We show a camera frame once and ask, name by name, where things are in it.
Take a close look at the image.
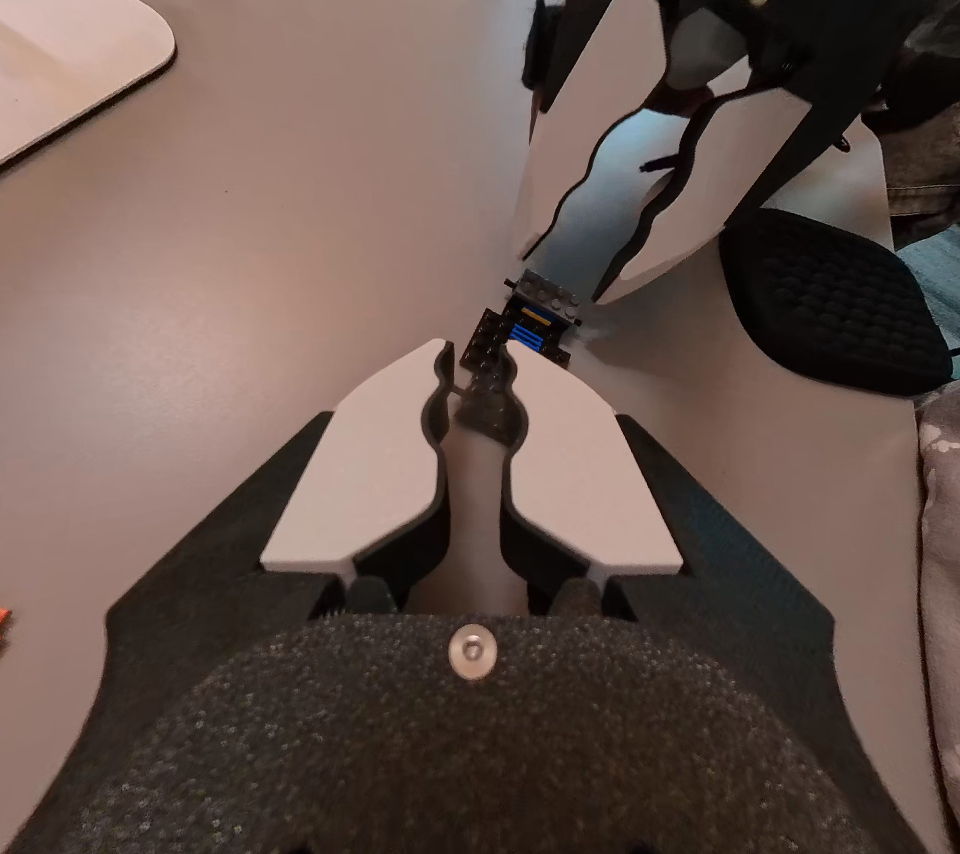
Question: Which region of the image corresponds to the person's grey sweatshirt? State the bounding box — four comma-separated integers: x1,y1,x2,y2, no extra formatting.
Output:
912,382,960,803

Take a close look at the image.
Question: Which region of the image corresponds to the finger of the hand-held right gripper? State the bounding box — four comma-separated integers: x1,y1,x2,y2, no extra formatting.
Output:
516,0,709,267
591,77,820,309

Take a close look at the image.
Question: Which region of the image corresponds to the person's right hand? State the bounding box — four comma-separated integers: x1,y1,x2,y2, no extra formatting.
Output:
519,0,565,147

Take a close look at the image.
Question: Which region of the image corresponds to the black round cushion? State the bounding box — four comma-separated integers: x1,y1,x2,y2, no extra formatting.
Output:
719,205,957,399

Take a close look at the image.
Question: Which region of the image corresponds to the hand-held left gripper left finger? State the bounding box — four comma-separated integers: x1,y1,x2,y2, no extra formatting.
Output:
258,338,456,579

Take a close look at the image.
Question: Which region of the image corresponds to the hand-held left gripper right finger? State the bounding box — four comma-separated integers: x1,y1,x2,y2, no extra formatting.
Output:
500,341,687,582

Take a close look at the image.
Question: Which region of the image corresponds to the dark grey lego plate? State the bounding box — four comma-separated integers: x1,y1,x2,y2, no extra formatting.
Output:
513,271,585,317

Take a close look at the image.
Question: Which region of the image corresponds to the small blue lego grille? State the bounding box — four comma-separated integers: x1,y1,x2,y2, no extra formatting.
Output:
507,311,570,354

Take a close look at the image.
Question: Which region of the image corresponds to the black lego chassis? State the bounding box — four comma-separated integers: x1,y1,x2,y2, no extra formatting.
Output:
453,284,585,444

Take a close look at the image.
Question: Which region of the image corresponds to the white book stand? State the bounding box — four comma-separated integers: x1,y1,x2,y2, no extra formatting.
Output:
0,0,180,174

